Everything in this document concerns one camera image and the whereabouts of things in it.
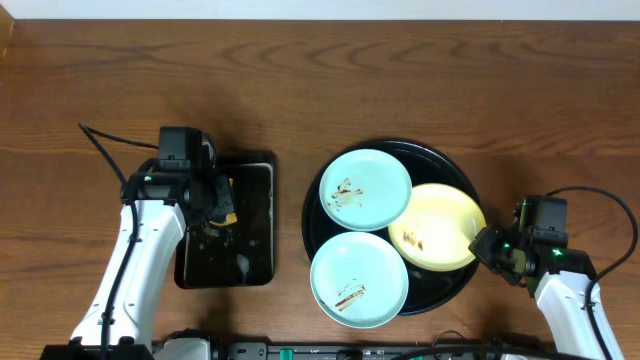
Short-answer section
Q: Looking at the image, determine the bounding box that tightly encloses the green yellow sponge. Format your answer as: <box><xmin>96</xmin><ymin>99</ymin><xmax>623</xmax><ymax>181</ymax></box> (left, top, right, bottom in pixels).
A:
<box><xmin>207</xmin><ymin>175</ymin><xmax>236</xmax><ymax>226</ymax></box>

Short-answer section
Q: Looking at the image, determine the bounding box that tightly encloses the yellow plate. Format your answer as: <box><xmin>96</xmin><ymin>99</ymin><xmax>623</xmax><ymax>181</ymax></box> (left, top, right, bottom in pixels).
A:
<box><xmin>388</xmin><ymin>183</ymin><xmax>486</xmax><ymax>272</ymax></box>

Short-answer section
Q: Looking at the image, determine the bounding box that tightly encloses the light blue plate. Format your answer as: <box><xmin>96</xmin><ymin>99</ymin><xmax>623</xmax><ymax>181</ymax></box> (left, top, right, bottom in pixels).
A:
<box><xmin>318</xmin><ymin>148</ymin><xmax>412</xmax><ymax>232</ymax></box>
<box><xmin>310</xmin><ymin>232</ymin><xmax>409</xmax><ymax>329</ymax></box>

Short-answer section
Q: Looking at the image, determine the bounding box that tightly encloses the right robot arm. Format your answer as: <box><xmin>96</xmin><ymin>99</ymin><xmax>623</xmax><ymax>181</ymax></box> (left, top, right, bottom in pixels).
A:
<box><xmin>469</xmin><ymin>226</ymin><xmax>623</xmax><ymax>359</ymax></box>

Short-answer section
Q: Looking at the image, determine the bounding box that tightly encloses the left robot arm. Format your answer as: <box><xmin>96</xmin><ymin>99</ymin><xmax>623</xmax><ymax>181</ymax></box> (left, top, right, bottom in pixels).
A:
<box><xmin>41</xmin><ymin>167</ymin><xmax>233</xmax><ymax>359</ymax></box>

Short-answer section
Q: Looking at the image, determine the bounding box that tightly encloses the black rectangular tray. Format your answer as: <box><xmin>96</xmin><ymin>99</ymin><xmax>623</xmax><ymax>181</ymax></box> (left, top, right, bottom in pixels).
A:
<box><xmin>174</xmin><ymin>151</ymin><xmax>276</xmax><ymax>289</ymax></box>

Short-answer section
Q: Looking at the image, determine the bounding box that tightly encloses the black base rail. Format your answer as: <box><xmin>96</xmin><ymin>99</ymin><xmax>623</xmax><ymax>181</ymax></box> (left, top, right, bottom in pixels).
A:
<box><xmin>211</xmin><ymin>338</ymin><xmax>553</xmax><ymax>360</ymax></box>

